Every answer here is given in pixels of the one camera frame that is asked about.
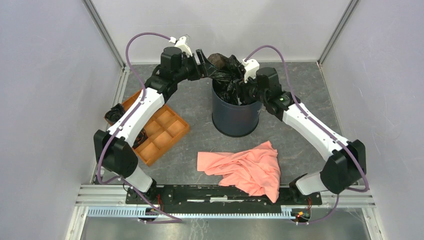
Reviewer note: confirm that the black trash bag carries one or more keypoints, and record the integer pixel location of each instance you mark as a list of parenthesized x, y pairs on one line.
[(224, 79), (114, 114), (141, 138)]

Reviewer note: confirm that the pink cloth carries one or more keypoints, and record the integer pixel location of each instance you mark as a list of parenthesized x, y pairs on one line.
[(255, 171)]

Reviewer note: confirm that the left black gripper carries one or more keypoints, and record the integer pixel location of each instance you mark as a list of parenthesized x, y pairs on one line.
[(209, 68)]

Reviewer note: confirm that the aluminium slotted rail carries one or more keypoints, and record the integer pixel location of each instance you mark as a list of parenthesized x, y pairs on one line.
[(143, 212)]

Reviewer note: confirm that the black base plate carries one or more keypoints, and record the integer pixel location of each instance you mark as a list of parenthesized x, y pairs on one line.
[(214, 199)]

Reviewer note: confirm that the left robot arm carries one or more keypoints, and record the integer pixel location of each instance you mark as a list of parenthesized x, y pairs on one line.
[(114, 147)]

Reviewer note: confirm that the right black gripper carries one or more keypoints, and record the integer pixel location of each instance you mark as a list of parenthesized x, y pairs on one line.
[(242, 87)]

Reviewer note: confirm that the dark blue trash bin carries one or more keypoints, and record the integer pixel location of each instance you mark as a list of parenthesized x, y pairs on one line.
[(234, 120)]

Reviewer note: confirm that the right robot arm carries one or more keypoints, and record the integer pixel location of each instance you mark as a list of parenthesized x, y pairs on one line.
[(345, 160)]

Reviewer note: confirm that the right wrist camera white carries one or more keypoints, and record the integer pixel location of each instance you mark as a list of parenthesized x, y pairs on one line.
[(251, 66)]

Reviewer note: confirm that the orange compartment tray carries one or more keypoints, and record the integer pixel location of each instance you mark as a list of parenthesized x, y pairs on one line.
[(164, 127)]

